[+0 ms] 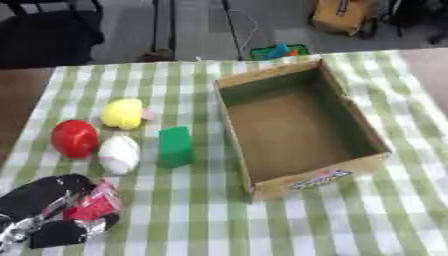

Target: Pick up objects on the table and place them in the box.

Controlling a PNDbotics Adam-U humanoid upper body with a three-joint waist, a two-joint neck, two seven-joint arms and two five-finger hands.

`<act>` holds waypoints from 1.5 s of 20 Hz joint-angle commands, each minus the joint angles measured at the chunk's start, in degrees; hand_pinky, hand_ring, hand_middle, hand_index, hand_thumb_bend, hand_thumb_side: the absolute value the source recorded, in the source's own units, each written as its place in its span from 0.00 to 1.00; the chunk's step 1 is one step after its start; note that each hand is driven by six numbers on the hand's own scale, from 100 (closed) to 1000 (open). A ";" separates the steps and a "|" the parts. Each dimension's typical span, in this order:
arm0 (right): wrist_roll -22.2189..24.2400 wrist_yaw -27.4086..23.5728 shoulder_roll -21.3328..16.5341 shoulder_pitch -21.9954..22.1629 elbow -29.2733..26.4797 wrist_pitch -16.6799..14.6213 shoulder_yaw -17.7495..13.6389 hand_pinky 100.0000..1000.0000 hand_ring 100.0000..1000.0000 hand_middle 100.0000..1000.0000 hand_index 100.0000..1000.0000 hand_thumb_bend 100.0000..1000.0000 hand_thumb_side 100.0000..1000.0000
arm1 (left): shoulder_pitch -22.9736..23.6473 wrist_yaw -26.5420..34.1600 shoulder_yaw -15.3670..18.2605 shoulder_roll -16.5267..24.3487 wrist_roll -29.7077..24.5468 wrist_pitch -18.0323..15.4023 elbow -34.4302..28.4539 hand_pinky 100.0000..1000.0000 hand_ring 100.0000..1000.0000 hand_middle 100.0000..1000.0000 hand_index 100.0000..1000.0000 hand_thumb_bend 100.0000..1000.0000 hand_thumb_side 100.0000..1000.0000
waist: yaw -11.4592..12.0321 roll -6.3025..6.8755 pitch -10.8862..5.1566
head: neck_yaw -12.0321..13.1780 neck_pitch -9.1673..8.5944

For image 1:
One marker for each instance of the black tripod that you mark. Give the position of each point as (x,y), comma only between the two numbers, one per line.
(230,28)

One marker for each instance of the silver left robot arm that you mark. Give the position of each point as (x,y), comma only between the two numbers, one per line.
(13,233)

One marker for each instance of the red toy apple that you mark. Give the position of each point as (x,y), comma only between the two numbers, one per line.
(74,138)

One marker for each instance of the tan cardboard box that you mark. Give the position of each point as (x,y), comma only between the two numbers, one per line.
(300,130)

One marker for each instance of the yellow toy fruit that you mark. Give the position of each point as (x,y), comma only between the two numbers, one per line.
(122,113)

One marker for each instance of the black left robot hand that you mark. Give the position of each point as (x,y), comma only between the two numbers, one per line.
(35,196)

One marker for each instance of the black chair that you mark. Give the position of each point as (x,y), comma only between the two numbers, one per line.
(46,35)

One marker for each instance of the green rectangular block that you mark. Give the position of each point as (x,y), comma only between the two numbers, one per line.
(175,146)

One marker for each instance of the red crinkly packet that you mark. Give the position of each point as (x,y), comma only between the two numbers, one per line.
(96,203)

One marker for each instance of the white toy egg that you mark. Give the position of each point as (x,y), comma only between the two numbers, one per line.
(119,154)

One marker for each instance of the tan cardboard carton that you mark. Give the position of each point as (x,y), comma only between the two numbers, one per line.
(341,15)

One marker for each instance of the green basket with toys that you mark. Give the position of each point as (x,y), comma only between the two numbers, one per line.
(279,52)

